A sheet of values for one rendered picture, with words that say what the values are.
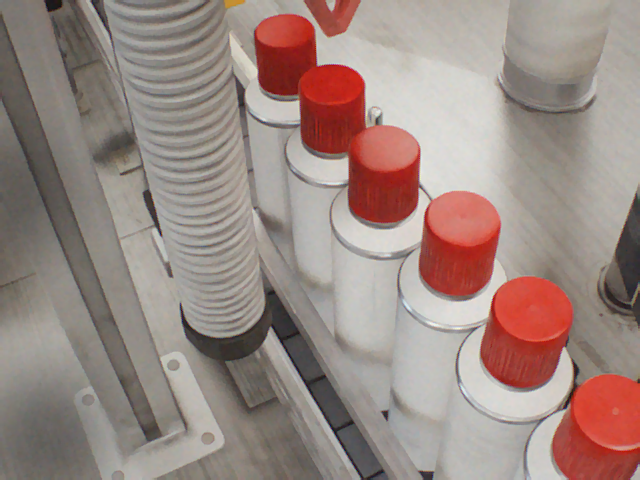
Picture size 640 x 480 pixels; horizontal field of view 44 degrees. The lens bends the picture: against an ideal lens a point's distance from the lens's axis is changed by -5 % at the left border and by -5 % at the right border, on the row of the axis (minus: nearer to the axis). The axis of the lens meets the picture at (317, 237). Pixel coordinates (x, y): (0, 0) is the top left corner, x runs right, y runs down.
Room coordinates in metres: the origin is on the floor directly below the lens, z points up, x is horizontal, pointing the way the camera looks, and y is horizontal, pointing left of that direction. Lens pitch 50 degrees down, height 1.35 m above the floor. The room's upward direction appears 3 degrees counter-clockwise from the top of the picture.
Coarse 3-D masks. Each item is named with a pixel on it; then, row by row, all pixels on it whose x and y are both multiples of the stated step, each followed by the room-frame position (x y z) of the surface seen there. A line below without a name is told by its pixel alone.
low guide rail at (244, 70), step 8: (232, 40) 0.59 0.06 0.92; (232, 48) 0.58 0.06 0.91; (240, 48) 0.58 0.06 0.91; (232, 56) 0.57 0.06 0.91; (240, 56) 0.57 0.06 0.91; (240, 64) 0.56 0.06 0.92; (248, 64) 0.56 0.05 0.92; (240, 72) 0.55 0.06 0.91; (248, 72) 0.54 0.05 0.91; (256, 72) 0.54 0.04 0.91; (240, 80) 0.55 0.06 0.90; (248, 80) 0.54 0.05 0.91
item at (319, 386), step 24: (96, 0) 0.73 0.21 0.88; (240, 96) 0.56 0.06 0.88; (240, 120) 0.52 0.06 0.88; (288, 336) 0.31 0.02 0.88; (312, 360) 0.29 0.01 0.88; (312, 384) 0.27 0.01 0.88; (336, 408) 0.25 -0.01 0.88; (336, 432) 0.25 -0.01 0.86; (360, 432) 0.23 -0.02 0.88; (360, 456) 0.22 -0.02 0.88
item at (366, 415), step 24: (264, 240) 0.32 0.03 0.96; (264, 264) 0.31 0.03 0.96; (288, 288) 0.29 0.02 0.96; (288, 312) 0.28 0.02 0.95; (312, 312) 0.27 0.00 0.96; (312, 336) 0.25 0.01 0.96; (336, 360) 0.24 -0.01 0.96; (336, 384) 0.22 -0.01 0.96; (360, 384) 0.22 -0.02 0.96; (360, 408) 0.21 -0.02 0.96; (384, 432) 0.19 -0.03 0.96; (384, 456) 0.18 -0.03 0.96; (408, 456) 0.18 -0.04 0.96
